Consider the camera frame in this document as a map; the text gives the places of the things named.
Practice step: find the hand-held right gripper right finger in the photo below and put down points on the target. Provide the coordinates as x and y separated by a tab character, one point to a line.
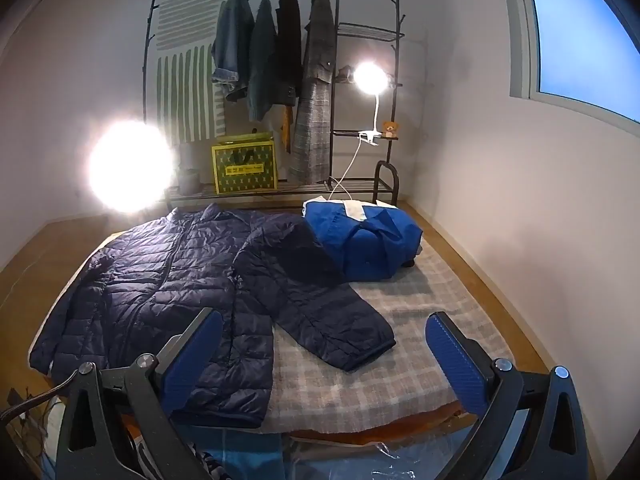
457	360

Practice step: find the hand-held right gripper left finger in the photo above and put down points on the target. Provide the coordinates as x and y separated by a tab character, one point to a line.
187	360

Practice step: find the navy puffer jacket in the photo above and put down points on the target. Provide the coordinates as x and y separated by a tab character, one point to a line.
175	285

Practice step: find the black metal clothes rack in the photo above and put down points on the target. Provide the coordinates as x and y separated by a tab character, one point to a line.
260	194

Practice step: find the blue jacket with white collar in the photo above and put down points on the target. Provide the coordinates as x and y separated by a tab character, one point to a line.
370	245

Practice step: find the clear plastic sheet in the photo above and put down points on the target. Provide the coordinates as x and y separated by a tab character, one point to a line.
350	460

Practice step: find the yellow printed storage box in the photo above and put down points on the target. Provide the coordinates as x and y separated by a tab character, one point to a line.
245	170

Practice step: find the small teddy bear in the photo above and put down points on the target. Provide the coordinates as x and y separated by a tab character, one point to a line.
390	129

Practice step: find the yellow-brown hanging cloth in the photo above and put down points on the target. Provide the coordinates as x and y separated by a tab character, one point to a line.
286	130

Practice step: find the grey plaid long coat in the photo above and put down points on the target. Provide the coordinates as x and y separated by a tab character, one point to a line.
315	110

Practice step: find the white clip lamp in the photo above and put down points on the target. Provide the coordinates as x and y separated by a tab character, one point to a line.
371	77

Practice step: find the dark teal jacket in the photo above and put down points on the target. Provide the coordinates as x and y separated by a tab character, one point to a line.
262	60

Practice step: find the blue denim jacket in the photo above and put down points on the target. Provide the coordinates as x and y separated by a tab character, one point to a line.
232	35

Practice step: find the black coat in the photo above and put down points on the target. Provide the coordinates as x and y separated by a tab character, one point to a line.
289	35

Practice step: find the window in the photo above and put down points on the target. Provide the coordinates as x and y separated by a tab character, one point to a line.
575	35

